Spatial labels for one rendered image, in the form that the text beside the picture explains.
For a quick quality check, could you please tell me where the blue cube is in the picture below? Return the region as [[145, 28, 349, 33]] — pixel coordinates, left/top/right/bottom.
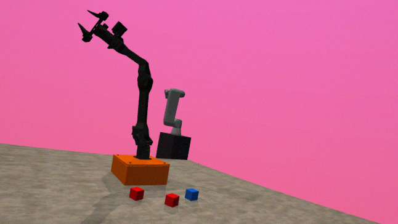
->
[[185, 188, 199, 201]]

